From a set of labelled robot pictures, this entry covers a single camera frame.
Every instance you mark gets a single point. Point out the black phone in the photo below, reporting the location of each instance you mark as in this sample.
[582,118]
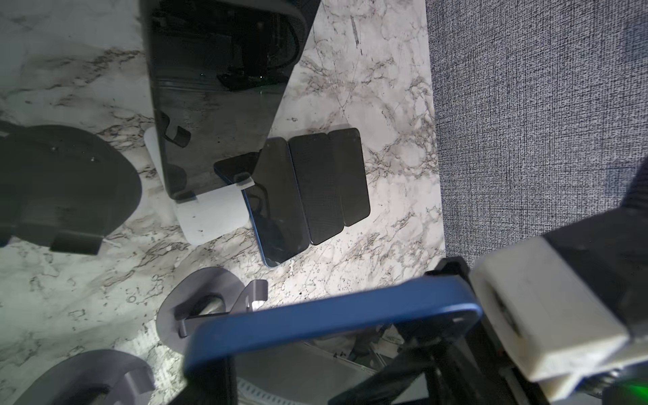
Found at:
[273,201]
[218,73]
[351,174]
[415,300]
[313,162]

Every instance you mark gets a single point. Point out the grey round stand left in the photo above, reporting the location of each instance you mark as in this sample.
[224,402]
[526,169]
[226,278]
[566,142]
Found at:
[103,376]

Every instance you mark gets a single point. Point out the white stand centre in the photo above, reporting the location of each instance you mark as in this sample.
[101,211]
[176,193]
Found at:
[218,208]

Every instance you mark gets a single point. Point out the dark round stand centre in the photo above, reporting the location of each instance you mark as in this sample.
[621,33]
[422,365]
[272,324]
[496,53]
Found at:
[63,188]

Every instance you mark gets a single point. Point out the grey round stand right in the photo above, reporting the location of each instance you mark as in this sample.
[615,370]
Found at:
[203,296]

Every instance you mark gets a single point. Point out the grey round stand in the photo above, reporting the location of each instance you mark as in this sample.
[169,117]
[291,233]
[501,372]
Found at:
[103,376]
[203,296]

